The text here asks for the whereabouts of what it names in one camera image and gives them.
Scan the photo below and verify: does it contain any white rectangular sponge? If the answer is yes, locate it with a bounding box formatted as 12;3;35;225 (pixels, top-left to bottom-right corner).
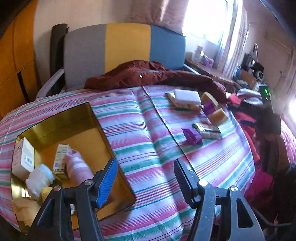
174;89;201;105

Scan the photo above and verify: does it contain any purple folded paper box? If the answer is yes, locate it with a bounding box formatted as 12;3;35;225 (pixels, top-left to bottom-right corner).
182;128;203;146

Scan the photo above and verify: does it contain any yellow sponge block far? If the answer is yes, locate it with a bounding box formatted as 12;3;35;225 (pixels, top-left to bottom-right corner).
201;91;219;108

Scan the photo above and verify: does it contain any gold metal tin box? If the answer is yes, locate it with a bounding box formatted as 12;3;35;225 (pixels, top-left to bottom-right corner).
16;102;136;220

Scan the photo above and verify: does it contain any grey yellow blue chair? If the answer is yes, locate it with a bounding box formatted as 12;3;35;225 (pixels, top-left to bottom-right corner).
36;23;194;99

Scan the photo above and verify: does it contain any white ointment box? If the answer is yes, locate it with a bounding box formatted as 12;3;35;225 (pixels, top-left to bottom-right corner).
11;137;35;181

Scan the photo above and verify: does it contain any dark red jacket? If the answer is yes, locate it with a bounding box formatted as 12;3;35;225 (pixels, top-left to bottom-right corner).
84;60;226;103

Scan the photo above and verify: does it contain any cracker packet clear wrapper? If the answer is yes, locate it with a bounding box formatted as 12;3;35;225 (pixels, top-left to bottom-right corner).
192;123;223;140

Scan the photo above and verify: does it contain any beige sock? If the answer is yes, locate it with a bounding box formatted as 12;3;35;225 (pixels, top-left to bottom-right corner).
11;187;53;227

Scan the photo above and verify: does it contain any yellow sponge block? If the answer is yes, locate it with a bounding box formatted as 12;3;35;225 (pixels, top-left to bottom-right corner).
201;91;219;108
208;108;228;126

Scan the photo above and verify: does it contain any wooden desk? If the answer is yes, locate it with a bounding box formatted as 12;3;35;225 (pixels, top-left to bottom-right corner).
185;59;235;85

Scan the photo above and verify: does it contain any pink striped garment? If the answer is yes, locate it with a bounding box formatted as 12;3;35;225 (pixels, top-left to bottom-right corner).
236;88;263;105

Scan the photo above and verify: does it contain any striped bed sheet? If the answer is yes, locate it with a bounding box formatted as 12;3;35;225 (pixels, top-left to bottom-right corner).
1;85;255;240

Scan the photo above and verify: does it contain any red cloth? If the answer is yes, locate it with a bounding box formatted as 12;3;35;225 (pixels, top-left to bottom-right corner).
226;93;280;209

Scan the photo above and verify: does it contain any yellow sponge block near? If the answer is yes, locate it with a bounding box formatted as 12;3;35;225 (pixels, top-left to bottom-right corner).
208;108;228;126

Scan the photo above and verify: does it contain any pink striped rolled sock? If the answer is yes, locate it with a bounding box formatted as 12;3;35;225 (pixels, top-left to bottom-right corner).
65;149;94;185

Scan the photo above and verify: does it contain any snack packet under sponge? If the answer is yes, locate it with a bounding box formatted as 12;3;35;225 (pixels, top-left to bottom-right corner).
165;92;202;112

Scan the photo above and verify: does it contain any small green medicine box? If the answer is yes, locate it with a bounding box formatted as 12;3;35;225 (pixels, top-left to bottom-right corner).
52;144;70;180

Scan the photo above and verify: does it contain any white towel roll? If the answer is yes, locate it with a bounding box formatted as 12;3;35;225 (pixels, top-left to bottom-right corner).
25;164;55;200

